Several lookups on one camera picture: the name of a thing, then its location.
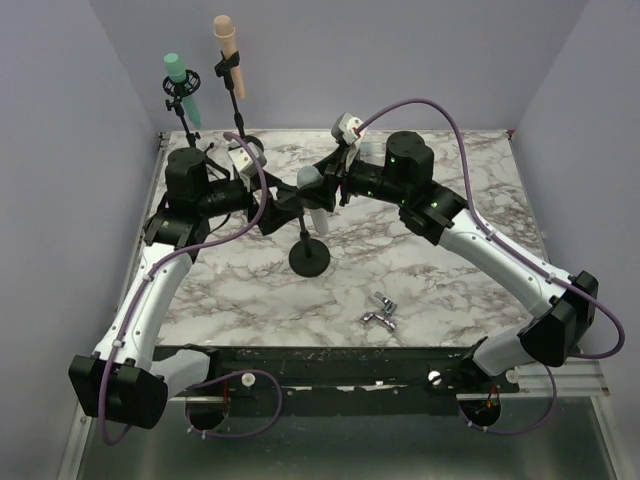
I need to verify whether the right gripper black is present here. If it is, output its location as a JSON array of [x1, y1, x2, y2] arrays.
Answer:
[[296, 145, 408, 213]]

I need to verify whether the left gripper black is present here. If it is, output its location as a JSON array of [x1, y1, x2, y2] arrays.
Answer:
[[199, 168, 301, 234]]

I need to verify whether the white microphone grey mesh head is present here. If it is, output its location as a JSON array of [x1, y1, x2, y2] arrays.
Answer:
[[297, 165, 329, 236]]

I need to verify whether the black round-base microphone stand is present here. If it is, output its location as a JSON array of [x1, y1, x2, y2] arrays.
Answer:
[[288, 200, 331, 278]]

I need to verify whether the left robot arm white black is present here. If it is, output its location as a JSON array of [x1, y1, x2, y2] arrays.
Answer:
[[69, 144, 276, 429]]

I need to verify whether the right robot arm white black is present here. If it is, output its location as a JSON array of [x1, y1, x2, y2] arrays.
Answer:
[[297, 131, 598, 392]]

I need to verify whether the black tall round-base stand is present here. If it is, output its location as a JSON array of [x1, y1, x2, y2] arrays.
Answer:
[[214, 52, 264, 150]]

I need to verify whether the green microphone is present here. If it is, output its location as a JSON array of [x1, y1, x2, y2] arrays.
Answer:
[[163, 53, 201, 128]]

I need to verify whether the peach microphone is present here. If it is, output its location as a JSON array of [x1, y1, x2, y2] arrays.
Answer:
[[213, 15, 245, 100]]

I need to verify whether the chrome faucet tap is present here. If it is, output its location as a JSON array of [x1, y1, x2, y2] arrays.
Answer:
[[361, 291, 397, 332]]

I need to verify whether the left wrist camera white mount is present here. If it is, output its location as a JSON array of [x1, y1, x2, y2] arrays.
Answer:
[[228, 143, 267, 190]]

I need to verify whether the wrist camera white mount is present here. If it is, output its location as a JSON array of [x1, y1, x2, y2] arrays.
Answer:
[[331, 112, 367, 172], [228, 143, 267, 190]]

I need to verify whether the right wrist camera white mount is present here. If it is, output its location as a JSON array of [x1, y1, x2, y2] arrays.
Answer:
[[331, 112, 367, 172]]

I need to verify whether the black tripod shock-mount stand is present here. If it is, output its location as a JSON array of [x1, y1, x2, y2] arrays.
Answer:
[[164, 91, 201, 148]]

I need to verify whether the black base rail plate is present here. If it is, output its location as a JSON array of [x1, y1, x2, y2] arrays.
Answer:
[[177, 346, 519, 418]]

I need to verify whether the aluminium frame rail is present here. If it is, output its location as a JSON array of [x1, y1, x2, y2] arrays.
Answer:
[[515, 359, 610, 398]]

